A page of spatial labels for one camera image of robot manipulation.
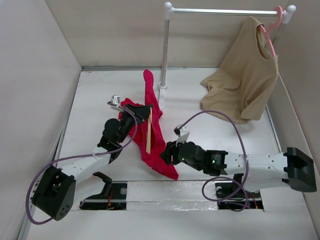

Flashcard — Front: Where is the pink plastic hanger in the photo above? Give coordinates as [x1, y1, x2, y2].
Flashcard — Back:
[258, 6, 285, 58]

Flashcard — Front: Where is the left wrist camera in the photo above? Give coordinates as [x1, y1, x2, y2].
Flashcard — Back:
[107, 95, 123, 112]

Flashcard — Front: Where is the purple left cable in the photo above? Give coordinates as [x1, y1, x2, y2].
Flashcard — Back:
[25, 101, 138, 223]

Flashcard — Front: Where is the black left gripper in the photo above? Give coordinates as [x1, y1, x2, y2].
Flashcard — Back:
[117, 103, 152, 144]

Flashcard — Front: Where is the beige t shirt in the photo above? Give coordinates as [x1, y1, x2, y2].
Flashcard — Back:
[200, 16, 279, 124]

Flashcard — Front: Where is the red t shirt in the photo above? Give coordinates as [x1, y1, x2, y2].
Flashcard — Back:
[133, 69, 179, 181]

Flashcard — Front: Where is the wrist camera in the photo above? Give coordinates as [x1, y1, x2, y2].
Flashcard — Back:
[173, 125, 190, 146]
[107, 95, 123, 112]

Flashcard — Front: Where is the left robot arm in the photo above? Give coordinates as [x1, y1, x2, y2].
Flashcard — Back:
[25, 104, 153, 221]

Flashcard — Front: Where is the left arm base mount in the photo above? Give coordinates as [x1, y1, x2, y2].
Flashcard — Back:
[79, 171, 128, 211]

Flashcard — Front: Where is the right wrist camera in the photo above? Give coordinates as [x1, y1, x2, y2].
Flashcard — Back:
[173, 125, 190, 146]

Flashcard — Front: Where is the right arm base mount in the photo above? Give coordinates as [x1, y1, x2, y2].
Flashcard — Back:
[215, 180, 264, 211]

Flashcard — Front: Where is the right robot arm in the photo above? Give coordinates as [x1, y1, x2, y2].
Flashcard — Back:
[160, 141, 317, 197]

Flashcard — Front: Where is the white clothes rack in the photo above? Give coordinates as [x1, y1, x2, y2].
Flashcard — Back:
[157, 1, 297, 111]

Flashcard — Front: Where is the beige plastic hanger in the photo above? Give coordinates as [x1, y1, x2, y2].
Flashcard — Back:
[146, 108, 153, 155]

